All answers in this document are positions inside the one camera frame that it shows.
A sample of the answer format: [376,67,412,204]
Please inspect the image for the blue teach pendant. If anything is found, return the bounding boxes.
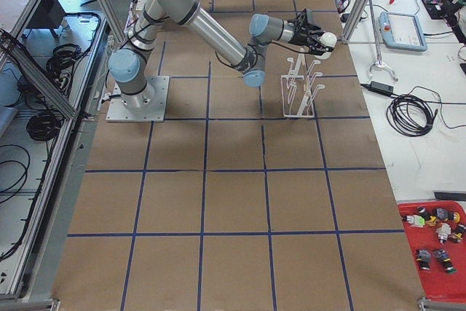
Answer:
[379,12,427,52]

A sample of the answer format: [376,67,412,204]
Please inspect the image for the black power adapter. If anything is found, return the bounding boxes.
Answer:
[368,81,394,96]

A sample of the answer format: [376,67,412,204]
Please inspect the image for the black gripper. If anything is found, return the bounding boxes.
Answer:
[287,8,334,55]

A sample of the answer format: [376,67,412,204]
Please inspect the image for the pale green white cup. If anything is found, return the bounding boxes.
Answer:
[319,32,338,60]

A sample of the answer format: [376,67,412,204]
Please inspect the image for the red parts tray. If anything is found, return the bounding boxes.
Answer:
[398,201,465,303]

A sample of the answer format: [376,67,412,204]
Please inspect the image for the coiled black cable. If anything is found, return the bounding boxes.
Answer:
[385,92,441,138]

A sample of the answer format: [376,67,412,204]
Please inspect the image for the white wire cup rack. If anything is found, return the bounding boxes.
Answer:
[280,49,325,119]

